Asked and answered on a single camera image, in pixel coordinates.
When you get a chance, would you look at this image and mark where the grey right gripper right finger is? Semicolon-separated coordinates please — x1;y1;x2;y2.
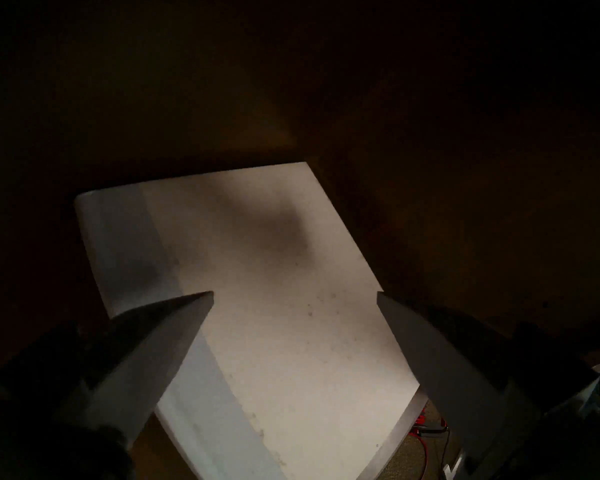
376;290;542;471

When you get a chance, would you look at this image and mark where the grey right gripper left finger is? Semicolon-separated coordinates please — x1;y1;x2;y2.
55;290;216;450

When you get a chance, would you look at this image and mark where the cream book with grey spine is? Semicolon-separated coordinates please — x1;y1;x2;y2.
75;161;428;480

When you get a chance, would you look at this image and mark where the red cable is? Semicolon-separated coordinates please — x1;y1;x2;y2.
409;416;448;480

